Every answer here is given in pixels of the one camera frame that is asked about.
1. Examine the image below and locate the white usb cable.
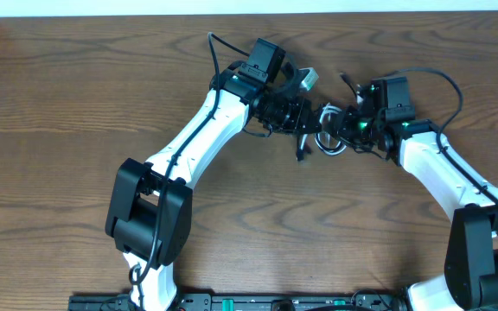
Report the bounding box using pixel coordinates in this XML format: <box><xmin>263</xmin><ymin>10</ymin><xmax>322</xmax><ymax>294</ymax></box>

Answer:
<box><xmin>314</xmin><ymin>102</ymin><xmax>348</xmax><ymax>156</ymax></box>

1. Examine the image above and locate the black usb cable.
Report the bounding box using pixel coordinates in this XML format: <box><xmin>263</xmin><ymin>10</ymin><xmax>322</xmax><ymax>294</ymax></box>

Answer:
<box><xmin>295</xmin><ymin>73</ymin><xmax>362</xmax><ymax>162</ymax></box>

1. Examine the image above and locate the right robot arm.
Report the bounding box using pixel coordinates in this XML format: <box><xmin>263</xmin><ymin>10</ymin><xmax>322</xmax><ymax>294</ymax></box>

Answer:
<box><xmin>326</xmin><ymin>74</ymin><xmax>498</xmax><ymax>310</ymax></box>

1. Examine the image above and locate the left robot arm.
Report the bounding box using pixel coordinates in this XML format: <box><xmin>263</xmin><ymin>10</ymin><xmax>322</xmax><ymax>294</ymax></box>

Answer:
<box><xmin>105</xmin><ymin>39</ymin><xmax>321</xmax><ymax>310</ymax></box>

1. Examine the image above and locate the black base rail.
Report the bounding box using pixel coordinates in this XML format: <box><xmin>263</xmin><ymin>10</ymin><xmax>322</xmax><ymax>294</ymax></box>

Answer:
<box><xmin>67</xmin><ymin>289</ymin><xmax>498</xmax><ymax>311</ymax></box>

